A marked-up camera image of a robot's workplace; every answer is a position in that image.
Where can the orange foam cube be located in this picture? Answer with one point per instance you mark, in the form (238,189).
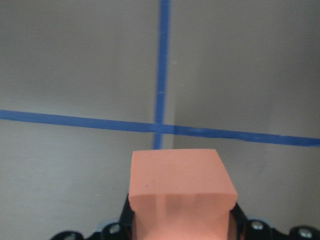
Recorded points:
(180,194)

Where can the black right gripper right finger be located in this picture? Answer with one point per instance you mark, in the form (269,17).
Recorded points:
(237,221)

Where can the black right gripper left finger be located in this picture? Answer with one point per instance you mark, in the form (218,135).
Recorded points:
(126,218)

